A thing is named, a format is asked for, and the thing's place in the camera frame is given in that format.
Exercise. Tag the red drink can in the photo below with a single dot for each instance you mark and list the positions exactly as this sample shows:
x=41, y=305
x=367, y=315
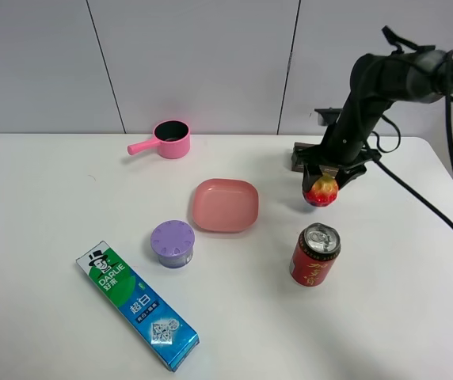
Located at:
x=316, y=250

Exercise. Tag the rainbow dimpled ball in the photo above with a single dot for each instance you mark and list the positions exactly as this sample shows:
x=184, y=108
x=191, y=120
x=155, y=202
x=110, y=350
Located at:
x=322, y=193

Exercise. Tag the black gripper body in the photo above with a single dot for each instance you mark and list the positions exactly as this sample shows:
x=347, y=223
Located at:
x=343, y=147

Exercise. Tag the pink square plate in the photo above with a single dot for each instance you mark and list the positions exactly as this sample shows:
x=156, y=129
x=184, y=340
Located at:
x=225, y=205

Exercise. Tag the Darlie toothpaste box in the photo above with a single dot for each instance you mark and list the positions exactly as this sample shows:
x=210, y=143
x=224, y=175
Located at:
x=168, y=335

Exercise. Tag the brown cardboard box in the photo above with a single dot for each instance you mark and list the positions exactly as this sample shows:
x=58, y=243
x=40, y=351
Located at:
x=299, y=161

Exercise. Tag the purple lidded container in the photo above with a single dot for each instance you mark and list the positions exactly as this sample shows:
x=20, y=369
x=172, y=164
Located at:
x=173, y=241

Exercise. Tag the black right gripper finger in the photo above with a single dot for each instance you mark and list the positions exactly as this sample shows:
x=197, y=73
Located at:
x=311, y=174

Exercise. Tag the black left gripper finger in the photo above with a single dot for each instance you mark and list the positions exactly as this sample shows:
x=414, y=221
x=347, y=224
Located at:
x=345, y=176

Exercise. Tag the pink toy saucepan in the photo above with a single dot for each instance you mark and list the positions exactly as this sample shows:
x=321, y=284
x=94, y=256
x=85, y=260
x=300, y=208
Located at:
x=171, y=139

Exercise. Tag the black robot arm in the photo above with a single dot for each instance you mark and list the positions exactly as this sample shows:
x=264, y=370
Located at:
x=411, y=73

